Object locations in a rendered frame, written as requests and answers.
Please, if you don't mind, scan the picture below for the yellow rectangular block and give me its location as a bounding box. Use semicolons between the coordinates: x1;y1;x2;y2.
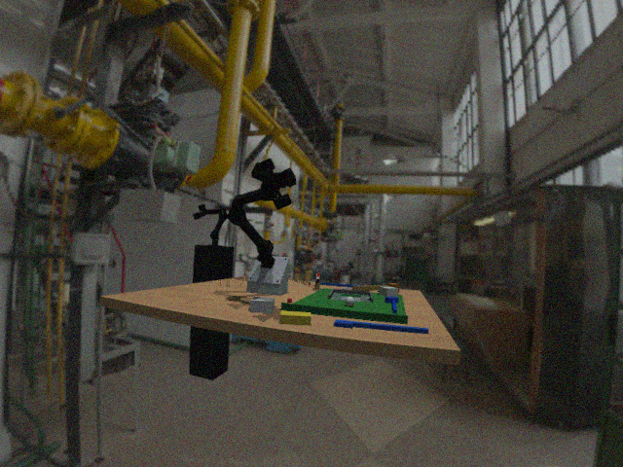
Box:
280;311;312;325

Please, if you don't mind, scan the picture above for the green putting mat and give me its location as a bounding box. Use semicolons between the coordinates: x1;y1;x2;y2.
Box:
293;289;406;315

